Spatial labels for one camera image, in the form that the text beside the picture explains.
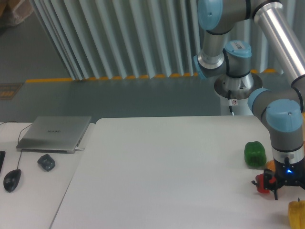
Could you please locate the black keyboard edge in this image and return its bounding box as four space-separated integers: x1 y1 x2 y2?
0 151 6 172

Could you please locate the yellow floor tape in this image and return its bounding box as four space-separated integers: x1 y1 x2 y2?
25 69 278 83

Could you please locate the red bell pepper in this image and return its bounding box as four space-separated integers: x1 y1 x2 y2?
252 174 270 194

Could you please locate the silver closed laptop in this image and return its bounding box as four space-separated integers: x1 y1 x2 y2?
16 116 91 154

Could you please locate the brown cardboard box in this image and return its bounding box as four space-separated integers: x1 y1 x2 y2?
0 0 33 28

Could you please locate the dark grey earbuds case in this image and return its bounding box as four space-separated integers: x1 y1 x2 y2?
37 154 56 172

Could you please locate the orange floor sign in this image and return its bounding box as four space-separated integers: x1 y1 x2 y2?
0 83 24 100

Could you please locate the orange croissant bread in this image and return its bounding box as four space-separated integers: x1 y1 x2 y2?
265 160 276 172

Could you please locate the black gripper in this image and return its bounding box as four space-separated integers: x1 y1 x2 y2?
263 157 305 200

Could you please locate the white corrugated partition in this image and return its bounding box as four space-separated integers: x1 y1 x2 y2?
31 0 305 80

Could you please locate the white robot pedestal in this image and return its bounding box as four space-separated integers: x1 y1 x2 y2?
214 73 263 115

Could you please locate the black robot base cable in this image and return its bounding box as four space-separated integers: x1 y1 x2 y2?
227 90 235 116

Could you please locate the yellow bell pepper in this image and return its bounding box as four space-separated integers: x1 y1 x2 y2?
288 198 305 229

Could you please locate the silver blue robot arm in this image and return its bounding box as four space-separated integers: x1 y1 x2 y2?
193 0 305 193

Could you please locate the green bell pepper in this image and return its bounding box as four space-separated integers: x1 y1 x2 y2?
244 141 266 167

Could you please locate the black computer mouse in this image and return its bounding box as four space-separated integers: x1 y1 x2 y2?
3 169 22 193

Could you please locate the black mouse cable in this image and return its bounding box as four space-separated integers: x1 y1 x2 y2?
0 121 33 170

